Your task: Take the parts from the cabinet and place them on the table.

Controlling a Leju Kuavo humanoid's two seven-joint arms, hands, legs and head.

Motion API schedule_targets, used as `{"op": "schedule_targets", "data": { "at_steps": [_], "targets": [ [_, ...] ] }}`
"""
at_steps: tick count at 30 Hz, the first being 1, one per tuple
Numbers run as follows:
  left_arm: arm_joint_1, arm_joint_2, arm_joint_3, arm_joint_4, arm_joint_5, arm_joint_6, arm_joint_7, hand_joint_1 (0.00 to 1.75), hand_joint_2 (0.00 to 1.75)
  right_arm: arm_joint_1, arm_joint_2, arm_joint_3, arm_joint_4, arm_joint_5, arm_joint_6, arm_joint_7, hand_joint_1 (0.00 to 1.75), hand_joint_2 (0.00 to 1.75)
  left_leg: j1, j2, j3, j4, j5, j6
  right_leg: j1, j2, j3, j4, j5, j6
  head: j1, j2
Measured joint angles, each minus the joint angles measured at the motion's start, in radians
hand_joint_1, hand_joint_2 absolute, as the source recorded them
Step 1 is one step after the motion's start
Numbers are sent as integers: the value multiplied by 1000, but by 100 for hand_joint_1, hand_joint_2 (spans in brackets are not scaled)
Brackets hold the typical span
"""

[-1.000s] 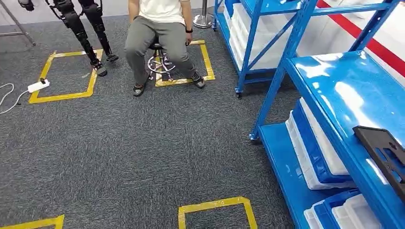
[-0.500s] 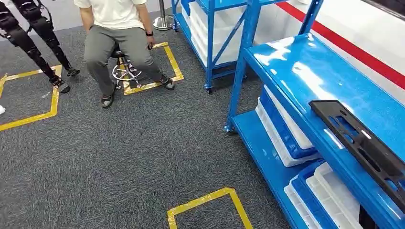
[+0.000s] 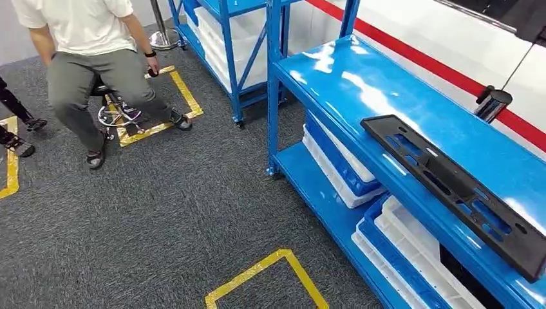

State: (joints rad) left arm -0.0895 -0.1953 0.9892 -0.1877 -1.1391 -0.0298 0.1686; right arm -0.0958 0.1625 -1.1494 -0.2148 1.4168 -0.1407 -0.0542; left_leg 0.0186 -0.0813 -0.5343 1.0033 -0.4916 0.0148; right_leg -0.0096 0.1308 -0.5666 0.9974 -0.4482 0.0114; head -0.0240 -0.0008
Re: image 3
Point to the black part inside crate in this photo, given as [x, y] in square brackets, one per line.
[460, 277]

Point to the person in black shoes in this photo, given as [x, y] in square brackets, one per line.
[13, 104]

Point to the black barrier post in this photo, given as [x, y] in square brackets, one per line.
[490, 106]

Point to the black wristband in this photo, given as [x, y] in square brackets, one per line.
[150, 54]

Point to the seated person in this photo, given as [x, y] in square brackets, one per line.
[85, 25]

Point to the white vehicle with red stripe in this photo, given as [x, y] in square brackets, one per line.
[448, 42]

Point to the blue metal shelf rack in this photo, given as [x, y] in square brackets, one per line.
[460, 140]
[227, 51]

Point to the chrome barrier post base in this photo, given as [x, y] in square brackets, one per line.
[164, 39]

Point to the blue plastic crate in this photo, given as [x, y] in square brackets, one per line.
[396, 260]
[337, 160]

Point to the small black handheld item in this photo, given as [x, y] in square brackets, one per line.
[152, 72]

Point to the long black plastic panel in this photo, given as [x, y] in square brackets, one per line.
[443, 179]

